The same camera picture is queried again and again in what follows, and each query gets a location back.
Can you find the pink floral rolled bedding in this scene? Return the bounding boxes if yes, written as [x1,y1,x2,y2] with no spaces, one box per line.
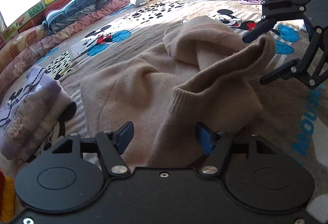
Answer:
[1,0,130,99]

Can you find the folded blue quilt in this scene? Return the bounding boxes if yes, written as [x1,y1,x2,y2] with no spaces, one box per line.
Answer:
[42,0,112,34]

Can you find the folded yellow knit garment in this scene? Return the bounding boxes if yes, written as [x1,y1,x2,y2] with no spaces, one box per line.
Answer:
[0,171,16,223]

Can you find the Mickey Mouse bed blanket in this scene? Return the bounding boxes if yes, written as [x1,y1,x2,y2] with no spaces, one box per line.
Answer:
[57,0,327,222]

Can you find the folded lavender floral clothes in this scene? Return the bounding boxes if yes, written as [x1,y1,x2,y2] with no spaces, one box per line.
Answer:
[1,66,73,161]

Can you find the beige fleece sweater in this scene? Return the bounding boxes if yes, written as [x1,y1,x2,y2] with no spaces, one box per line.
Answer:
[80,16,276,167]

